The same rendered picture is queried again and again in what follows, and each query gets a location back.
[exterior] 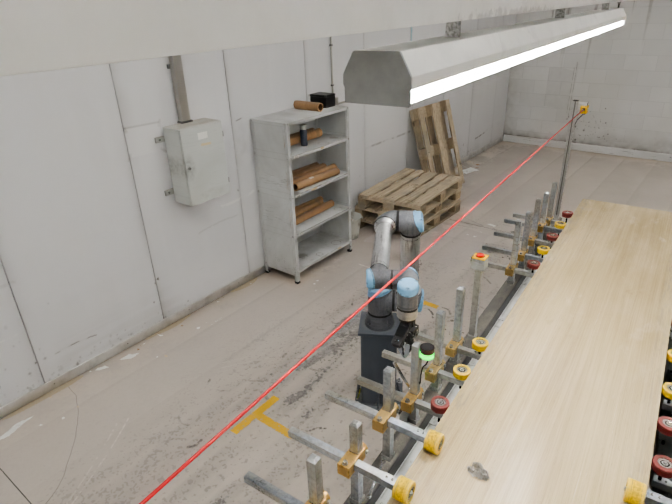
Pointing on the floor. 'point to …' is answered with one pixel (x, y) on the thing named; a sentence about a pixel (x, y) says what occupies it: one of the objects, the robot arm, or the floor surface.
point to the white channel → (217, 27)
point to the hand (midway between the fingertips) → (403, 356)
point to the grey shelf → (338, 225)
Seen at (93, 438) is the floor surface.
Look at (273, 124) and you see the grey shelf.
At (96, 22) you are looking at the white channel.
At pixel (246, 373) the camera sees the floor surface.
